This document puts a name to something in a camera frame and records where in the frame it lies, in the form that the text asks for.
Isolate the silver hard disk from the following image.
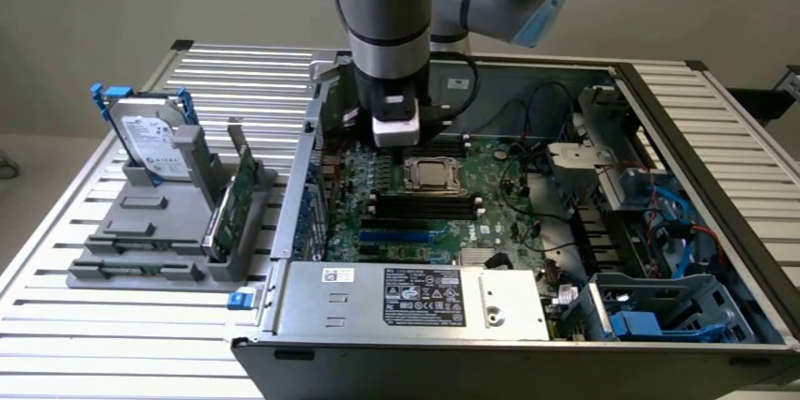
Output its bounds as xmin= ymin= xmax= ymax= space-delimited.
xmin=110 ymin=96 xmax=192 ymax=182

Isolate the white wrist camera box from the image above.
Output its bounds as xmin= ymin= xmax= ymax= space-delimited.
xmin=371 ymin=96 xmax=424 ymax=148

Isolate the blue wire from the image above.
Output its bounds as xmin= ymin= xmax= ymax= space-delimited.
xmin=648 ymin=183 xmax=696 ymax=280

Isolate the blue case latch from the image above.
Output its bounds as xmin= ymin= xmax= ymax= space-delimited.
xmin=227 ymin=288 xmax=258 ymax=312

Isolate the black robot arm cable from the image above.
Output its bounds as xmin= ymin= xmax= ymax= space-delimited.
xmin=428 ymin=52 xmax=482 ymax=121

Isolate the grey metal drive bracket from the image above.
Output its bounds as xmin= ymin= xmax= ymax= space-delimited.
xmin=544 ymin=139 xmax=652 ymax=212

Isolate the black metal frame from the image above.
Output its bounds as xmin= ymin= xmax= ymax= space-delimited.
xmin=724 ymin=64 xmax=800 ymax=127

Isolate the blue expansion slot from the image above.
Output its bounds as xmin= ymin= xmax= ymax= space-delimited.
xmin=358 ymin=229 xmax=438 ymax=244

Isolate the black expansion slot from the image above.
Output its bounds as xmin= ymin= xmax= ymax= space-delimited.
xmin=362 ymin=217 xmax=439 ymax=231

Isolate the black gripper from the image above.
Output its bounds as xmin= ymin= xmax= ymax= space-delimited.
xmin=354 ymin=69 xmax=455 ymax=141

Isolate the blue disk carrier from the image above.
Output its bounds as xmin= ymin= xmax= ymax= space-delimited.
xmin=90 ymin=83 xmax=200 ymax=182

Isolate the silver power supply box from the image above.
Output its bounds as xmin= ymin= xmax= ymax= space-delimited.
xmin=272 ymin=260 xmax=552 ymax=344

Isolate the red wire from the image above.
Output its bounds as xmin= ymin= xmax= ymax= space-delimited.
xmin=686 ymin=223 xmax=731 ymax=266

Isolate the black wire loop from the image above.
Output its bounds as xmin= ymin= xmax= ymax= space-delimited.
xmin=498 ymin=173 xmax=578 ymax=243

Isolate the silver chipset heatsink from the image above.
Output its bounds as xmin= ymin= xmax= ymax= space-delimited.
xmin=458 ymin=248 xmax=491 ymax=268

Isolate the silver CPU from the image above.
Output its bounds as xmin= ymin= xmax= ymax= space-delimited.
xmin=416 ymin=163 xmax=452 ymax=185

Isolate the metal CPU socket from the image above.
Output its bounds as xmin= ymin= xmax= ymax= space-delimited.
xmin=402 ymin=156 xmax=470 ymax=194

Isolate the green graphics card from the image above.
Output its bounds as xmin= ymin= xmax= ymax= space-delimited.
xmin=199 ymin=122 xmax=262 ymax=263

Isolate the grey-blue disk bay cage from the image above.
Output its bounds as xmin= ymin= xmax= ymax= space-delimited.
xmin=584 ymin=272 xmax=780 ymax=345

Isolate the green motherboard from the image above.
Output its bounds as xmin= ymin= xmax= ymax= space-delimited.
xmin=316 ymin=131 xmax=566 ymax=280

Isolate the black RAM slot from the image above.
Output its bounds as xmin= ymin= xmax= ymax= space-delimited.
xmin=372 ymin=195 xmax=484 ymax=211
xmin=430 ymin=133 xmax=472 ymax=159
xmin=372 ymin=201 xmax=486 ymax=216
xmin=374 ymin=189 xmax=483 ymax=205
xmin=371 ymin=207 xmax=488 ymax=223

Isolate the grey parts rack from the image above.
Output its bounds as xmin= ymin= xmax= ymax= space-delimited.
xmin=67 ymin=126 xmax=280 ymax=292

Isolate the black open PC case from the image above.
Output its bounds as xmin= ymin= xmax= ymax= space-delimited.
xmin=230 ymin=51 xmax=800 ymax=400

